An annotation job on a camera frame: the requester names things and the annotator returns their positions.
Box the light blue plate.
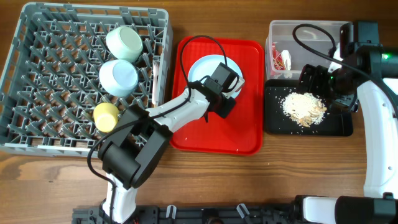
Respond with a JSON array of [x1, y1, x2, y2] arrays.
[[188, 54, 243, 98]]

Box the green bowl with food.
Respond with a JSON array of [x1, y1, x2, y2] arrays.
[[99, 59, 139, 97]]

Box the yellow plastic cup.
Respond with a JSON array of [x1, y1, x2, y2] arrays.
[[93, 103, 119, 133]]

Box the red snack wrapper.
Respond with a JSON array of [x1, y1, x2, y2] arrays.
[[271, 43, 285, 70]]

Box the white plastic fork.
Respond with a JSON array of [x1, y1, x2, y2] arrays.
[[151, 62, 159, 107]]

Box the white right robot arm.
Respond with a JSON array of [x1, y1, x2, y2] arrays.
[[290, 21, 397, 223]]

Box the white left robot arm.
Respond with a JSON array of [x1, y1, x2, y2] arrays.
[[98, 63, 244, 223]]

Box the grey dishwasher rack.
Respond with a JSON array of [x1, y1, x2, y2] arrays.
[[1, 2, 173, 157]]

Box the rice and food scraps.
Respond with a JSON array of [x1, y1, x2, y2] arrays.
[[280, 92, 327, 128]]

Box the red plastic tray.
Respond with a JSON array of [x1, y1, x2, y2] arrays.
[[170, 37, 265, 156]]

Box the clear plastic bin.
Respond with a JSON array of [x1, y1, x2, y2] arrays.
[[265, 20, 346, 80]]

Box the black tray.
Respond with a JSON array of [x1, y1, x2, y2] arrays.
[[264, 79, 354, 136]]

